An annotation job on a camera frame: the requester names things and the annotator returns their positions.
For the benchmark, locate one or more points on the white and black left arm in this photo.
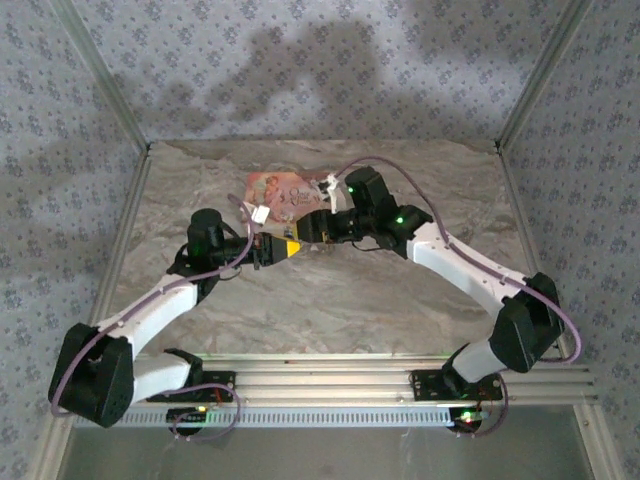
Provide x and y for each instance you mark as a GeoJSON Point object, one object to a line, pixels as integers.
{"type": "Point", "coordinates": [150, 320]}

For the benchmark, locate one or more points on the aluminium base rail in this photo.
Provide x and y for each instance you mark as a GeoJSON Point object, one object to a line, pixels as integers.
{"type": "Point", "coordinates": [325, 382]}

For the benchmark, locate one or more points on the teal padlock with silver shackle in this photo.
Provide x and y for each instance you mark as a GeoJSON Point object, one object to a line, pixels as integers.
{"type": "Point", "coordinates": [288, 231]}

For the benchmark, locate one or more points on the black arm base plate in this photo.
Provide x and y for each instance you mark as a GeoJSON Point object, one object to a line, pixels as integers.
{"type": "Point", "coordinates": [425, 385]}
{"type": "Point", "coordinates": [215, 385]}

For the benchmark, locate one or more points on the aluminium side frame rail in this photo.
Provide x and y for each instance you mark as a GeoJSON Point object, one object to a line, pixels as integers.
{"type": "Point", "coordinates": [121, 235]}
{"type": "Point", "coordinates": [522, 225]}

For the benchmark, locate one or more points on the aluminium frame post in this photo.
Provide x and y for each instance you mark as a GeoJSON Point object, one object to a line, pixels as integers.
{"type": "Point", "coordinates": [116, 90]}
{"type": "Point", "coordinates": [538, 75]}

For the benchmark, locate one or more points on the grey metal sheet panel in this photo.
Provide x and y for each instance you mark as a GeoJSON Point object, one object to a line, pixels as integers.
{"type": "Point", "coordinates": [325, 455]}

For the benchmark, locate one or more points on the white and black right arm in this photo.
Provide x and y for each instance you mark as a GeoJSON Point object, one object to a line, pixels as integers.
{"type": "Point", "coordinates": [460, 260]}

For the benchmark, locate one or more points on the small circuit board green light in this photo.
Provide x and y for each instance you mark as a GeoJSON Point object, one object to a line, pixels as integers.
{"type": "Point", "coordinates": [187, 416]}
{"type": "Point", "coordinates": [467, 419]}

